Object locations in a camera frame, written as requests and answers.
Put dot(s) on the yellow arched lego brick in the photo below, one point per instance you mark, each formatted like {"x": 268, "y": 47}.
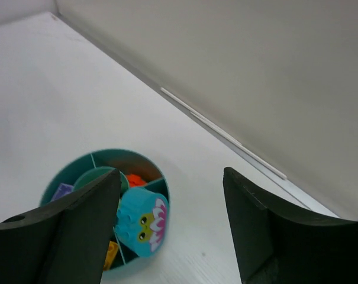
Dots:
{"x": 112, "y": 252}

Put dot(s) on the teal round divided container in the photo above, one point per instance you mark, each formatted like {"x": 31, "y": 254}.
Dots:
{"x": 90, "y": 166}

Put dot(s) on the teal painted face lego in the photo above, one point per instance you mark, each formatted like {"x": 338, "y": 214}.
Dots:
{"x": 142, "y": 218}

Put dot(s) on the purple square lego brick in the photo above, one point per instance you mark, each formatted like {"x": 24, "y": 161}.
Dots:
{"x": 62, "y": 190}

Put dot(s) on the orange round lego piece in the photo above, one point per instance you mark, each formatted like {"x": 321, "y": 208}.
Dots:
{"x": 135, "y": 180}

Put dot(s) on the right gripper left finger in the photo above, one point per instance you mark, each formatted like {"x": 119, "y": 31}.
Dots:
{"x": 65, "y": 241}

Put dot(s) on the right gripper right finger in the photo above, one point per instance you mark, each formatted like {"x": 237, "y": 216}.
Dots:
{"x": 276, "y": 241}

